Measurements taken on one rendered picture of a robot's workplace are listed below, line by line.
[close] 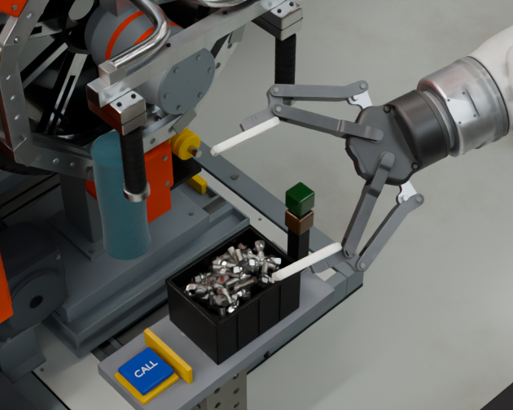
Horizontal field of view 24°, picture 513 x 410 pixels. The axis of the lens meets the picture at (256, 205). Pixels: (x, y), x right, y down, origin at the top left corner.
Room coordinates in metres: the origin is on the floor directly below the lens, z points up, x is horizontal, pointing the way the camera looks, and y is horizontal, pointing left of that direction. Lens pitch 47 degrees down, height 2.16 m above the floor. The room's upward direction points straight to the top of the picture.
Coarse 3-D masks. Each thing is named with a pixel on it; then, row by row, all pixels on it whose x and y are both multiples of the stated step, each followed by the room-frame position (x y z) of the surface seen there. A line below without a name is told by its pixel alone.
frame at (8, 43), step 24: (48, 0) 1.52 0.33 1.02; (0, 24) 1.51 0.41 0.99; (24, 24) 1.49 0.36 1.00; (0, 48) 1.46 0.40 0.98; (216, 48) 1.77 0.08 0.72; (0, 72) 1.45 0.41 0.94; (216, 72) 1.76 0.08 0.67; (0, 96) 1.45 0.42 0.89; (0, 120) 1.48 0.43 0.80; (24, 120) 1.47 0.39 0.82; (168, 120) 1.68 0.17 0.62; (0, 144) 1.48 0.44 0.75; (24, 144) 1.46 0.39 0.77; (48, 144) 1.54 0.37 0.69; (72, 144) 1.59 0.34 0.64; (144, 144) 1.63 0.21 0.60; (48, 168) 1.49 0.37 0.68; (72, 168) 1.52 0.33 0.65
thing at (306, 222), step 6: (312, 210) 1.46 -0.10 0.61; (288, 216) 1.44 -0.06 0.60; (294, 216) 1.44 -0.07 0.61; (306, 216) 1.44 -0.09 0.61; (312, 216) 1.45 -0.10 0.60; (288, 222) 1.44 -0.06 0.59; (294, 222) 1.43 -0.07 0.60; (300, 222) 1.43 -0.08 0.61; (306, 222) 1.44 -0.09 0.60; (312, 222) 1.45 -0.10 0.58; (294, 228) 1.43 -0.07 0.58; (300, 228) 1.43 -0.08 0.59; (306, 228) 1.44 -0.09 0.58
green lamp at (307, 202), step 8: (296, 184) 1.47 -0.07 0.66; (304, 184) 1.47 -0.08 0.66; (288, 192) 1.45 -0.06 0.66; (296, 192) 1.45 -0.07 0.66; (304, 192) 1.45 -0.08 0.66; (312, 192) 1.45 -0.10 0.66; (288, 200) 1.45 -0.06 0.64; (296, 200) 1.43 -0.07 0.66; (304, 200) 1.43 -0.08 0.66; (312, 200) 1.45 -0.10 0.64; (288, 208) 1.45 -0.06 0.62; (296, 208) 1.43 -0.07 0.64; (304, 208) 1.43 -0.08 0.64
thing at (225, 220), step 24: (192, 192) 1.95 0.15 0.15; (216, 192) 1.93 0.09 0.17; (216, 216) 1.85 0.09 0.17; (240, 216) 1.86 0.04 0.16; (192, 240) 1.79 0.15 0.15; (216, 240) 1.78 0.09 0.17; (168, 264) 1.72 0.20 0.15; (120, 288) 1.65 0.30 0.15; (144, 288) 1.64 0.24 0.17; (96, 312) 1.59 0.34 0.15; (120, 312) 1.58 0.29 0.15; (144, 312) 1.63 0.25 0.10; (72, 336) 1.51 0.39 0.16; (96, 336) 1.54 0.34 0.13
